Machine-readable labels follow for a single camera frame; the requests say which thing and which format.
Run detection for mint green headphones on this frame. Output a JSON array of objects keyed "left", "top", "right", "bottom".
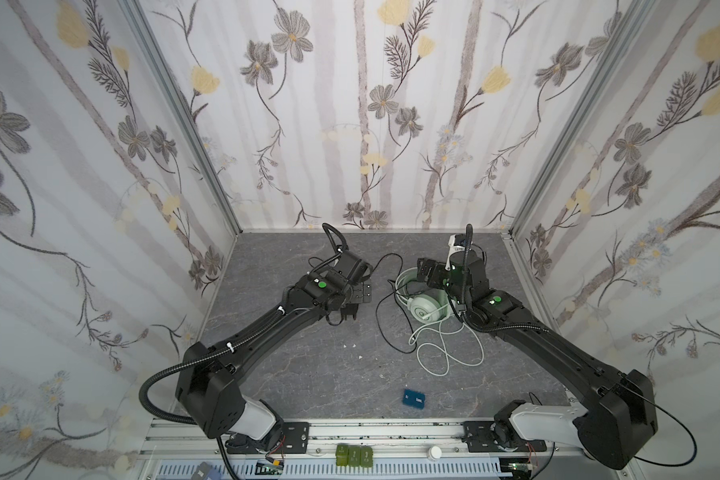
[{"left": 394, "top": 266, "right": 487, "bottom": 378}]

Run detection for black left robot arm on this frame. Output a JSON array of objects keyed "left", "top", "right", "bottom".
[{"left": 138, "top": 223, "right": 373, "bottom": 442}]

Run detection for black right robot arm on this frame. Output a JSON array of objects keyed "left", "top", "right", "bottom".
[{"left": 417, "top": 251, "right": 663, "bottom": 470}]

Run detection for small blue block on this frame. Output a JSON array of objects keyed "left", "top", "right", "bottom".
[{"left": 402, "top": 389, "right": 426, "bottom": 410}]

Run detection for green terminal block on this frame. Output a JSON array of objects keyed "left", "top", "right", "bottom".
[{"left": 335, "top": 444, "right": 374, "bottom": 469}]

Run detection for white round cap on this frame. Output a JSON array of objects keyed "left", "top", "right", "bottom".
[{"left": 427, "top": 445, "right": 443, "bottom": 462}]

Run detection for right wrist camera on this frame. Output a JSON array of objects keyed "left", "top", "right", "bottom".
[{"left": 446, "top": 234, "right": 466, "bottom": 270}]

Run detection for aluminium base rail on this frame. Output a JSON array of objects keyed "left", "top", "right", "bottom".
[{"left": 128, "top": 418, "right": 645, "bottom": 479}]

